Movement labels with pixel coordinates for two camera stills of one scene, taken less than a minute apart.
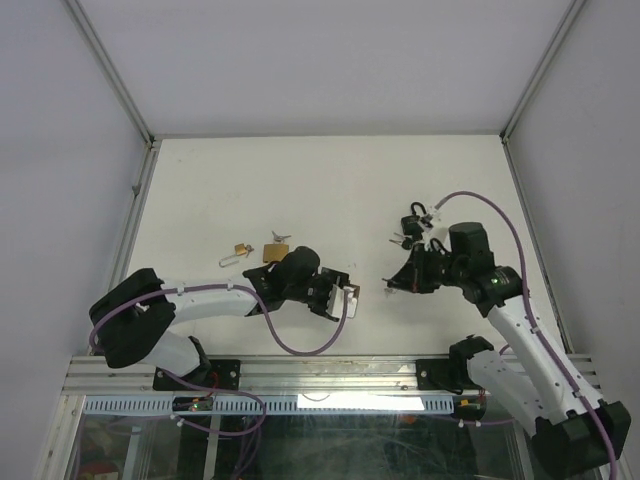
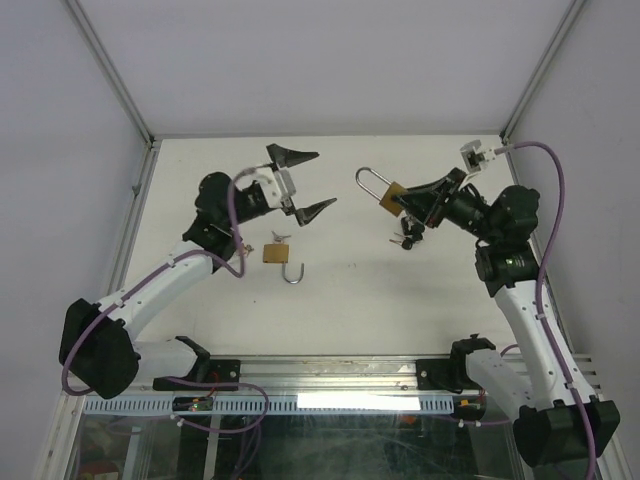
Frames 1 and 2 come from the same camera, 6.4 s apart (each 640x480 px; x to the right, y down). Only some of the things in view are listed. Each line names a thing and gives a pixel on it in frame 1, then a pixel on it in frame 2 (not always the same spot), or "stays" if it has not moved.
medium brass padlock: x=275 y=252 stays
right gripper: x=411 y=277 to x=423 y=202
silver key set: x=278 y=238 stays
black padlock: x=411 y=224 stays
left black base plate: x=225 y=374 stays
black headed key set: x=406 y=242 stays
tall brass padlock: x=356 y=291 to x=387 y=201
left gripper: x=334 y=284 to x=305 y=215
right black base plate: x=450 y=375 stays
